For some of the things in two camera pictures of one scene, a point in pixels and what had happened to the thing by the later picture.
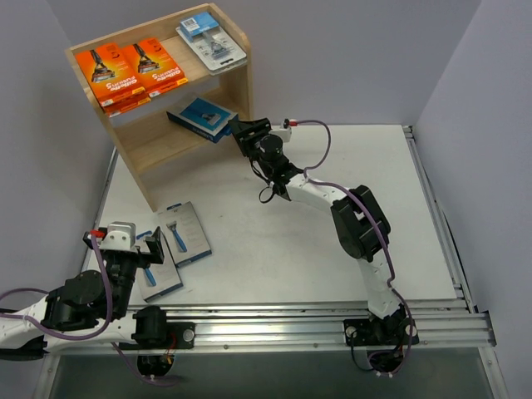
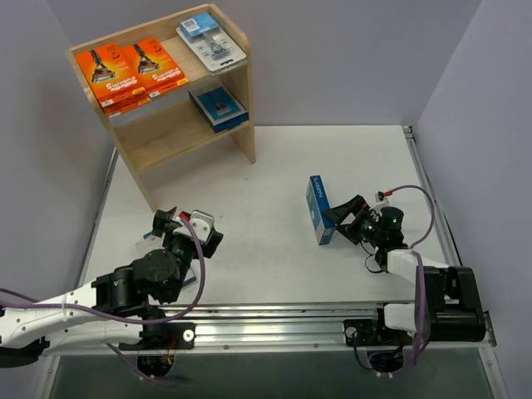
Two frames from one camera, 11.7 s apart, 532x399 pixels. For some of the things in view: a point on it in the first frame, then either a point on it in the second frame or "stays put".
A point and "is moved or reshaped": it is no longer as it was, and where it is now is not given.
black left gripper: [135, 253] → [171, 234]
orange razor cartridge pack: [156, 71] stays put
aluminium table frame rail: [439, 322] stays put
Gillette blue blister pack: [211, 43] stays put
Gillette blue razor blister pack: [220, 52] stays put
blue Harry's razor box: [204, 119] → [219, 107]
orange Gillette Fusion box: [117, 86] stays put
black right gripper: [253, 133] → [357, 221]
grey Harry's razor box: [185, 237] is moved or reshaped
